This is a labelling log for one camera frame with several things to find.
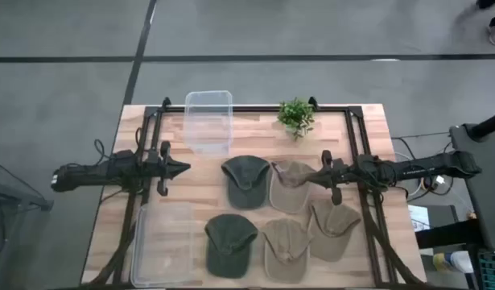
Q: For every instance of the white paper sheet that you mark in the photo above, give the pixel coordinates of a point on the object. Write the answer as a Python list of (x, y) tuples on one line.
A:
[(418, 217)]

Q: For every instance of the black aluminium table frame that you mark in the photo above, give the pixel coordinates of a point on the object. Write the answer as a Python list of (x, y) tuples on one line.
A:
[(255, 108)]

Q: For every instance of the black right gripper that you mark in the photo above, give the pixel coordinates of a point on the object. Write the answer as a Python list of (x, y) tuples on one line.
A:
[(339, 171)]

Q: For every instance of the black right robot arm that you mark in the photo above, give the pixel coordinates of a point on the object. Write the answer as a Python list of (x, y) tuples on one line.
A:
[(432, 167)]

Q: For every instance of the clear plastic bin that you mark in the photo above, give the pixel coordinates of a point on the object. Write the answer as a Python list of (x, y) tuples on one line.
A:
[(209, 121), (162, 249)]

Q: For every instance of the plastic crate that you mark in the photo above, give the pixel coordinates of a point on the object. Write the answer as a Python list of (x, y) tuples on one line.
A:
[(492, 272)]

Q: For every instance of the white power adapter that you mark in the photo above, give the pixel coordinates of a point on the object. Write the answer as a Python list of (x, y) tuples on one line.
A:
[(440, 180)]

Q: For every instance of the beige baseball cap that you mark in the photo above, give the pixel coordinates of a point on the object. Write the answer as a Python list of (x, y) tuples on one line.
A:
[(287, 199), (285, 262), (331, 241)]

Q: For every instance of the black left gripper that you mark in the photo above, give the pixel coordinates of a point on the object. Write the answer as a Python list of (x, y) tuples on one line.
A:
[(163, 169)]

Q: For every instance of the grey equipment stand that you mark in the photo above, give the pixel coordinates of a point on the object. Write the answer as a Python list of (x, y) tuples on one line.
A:
[(488, 193)]

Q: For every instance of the black low shelf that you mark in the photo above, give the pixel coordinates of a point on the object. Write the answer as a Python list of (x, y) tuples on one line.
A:
[(448, 235)]

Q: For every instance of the dark green baseball cap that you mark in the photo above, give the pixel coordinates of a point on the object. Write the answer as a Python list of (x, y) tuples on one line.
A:
[(247, 189), (229, 258)]

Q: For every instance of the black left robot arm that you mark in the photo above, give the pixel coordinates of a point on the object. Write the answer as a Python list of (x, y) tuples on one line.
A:
[(90, 171)]

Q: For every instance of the potted green plant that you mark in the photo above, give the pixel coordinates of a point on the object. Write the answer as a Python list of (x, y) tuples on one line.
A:
[(295, 117)]

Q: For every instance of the white and yellow bottle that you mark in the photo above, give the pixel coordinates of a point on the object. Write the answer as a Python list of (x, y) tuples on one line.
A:
[(456, 262)]

